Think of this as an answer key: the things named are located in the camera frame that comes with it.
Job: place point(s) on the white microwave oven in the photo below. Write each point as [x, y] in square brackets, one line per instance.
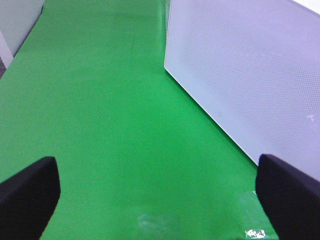
[250, 62]

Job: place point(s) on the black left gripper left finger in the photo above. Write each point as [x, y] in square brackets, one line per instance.
[28, 200]

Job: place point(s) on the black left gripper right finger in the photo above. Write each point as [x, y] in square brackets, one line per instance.
[289, 197]

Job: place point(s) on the clear tape patch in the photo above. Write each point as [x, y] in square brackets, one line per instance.
[253, 222]

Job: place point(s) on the white microwave door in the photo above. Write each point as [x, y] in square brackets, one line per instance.
[250, 65]

